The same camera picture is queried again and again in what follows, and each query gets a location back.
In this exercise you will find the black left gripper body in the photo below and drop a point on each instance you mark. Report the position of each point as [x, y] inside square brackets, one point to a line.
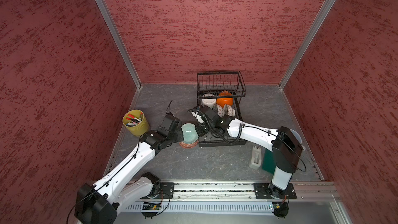
[176, 138]

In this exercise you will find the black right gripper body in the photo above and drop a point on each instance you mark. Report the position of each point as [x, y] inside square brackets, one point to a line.
[212, 125]

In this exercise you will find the mint concentric line bowl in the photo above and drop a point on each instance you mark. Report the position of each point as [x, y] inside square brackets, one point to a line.
[190, 134]

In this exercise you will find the red white sunburst bowl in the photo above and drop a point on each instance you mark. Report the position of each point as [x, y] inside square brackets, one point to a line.
[229, 110]

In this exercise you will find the green geometric pattern bowl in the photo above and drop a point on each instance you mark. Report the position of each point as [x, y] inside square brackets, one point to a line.
[219, 110]

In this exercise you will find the patterned bowl stack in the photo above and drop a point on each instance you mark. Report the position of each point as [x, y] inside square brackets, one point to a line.
[188, 146]

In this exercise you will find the orange plastic bowl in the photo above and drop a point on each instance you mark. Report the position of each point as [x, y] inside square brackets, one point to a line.
[225, 98]

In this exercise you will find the white ceramic bowl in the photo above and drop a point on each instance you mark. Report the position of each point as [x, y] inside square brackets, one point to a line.
[208, 100]

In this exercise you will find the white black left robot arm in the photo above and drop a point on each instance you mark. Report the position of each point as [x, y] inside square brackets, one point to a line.
[100, 203]

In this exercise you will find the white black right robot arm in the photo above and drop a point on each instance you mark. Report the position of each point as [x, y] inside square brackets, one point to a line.
[284, 143]

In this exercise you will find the yellow-green pen cup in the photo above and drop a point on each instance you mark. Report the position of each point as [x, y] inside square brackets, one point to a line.
[137, 129]

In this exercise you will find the red marker in cup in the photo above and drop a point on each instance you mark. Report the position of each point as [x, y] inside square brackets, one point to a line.
[133, 118]

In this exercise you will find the green sponge pad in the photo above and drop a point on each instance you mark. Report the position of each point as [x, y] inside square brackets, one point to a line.
[268, 163]

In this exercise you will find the translucent measuring cup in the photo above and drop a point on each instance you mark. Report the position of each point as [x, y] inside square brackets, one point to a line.
[298, 137]

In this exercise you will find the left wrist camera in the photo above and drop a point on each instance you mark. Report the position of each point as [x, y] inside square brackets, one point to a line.
[170, 124]

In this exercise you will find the black wire dish rack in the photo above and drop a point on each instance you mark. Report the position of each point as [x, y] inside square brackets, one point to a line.
[214, 83]

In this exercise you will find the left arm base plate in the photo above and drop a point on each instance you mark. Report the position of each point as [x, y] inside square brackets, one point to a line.
[163, 190]

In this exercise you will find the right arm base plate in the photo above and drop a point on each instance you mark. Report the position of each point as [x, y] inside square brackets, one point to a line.
[265, 192]

